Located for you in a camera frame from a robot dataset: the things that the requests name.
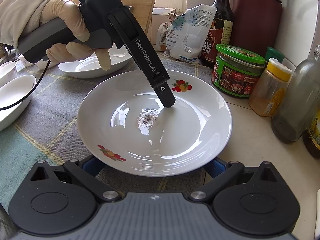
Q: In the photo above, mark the clear glass bottle red cap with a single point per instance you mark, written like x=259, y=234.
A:
x=300, y=103

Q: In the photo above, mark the white plastic food bag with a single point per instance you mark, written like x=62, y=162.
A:
x=187, y=33

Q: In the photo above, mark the red white packet with clip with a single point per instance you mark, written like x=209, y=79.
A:
x=161, y=37

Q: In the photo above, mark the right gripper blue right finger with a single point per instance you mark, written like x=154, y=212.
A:
x=216, y=167

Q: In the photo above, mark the green lid small jar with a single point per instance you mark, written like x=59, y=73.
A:
x=273, y=53

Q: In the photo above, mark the white floral bowl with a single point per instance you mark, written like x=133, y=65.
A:
x=42, y=64

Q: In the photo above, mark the grey blue checked cloth mat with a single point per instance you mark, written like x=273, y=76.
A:
x=47, y=130

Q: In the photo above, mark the green label oil bottle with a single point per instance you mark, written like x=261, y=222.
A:
x=311, y=138

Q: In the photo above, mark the dark vinegar bottle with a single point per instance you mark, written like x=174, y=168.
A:
x=219, y=32

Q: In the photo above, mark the bamboo cutting board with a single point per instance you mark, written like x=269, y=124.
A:
x=142, y=10

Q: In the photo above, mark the left forearm white sleeve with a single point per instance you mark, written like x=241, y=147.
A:
x=19, y=17

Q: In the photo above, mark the large white fruit plate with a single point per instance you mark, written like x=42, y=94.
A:
x=11, y=93

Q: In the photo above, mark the green lid sauce jar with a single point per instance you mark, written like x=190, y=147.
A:
x=236, y=70

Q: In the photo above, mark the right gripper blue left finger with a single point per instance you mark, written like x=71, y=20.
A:
x=92, y=165

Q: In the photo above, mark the dark red knife block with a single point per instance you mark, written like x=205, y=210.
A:
x=256, y=24

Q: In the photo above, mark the yellow lid spice jar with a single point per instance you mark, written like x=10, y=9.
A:
x=270, y=88

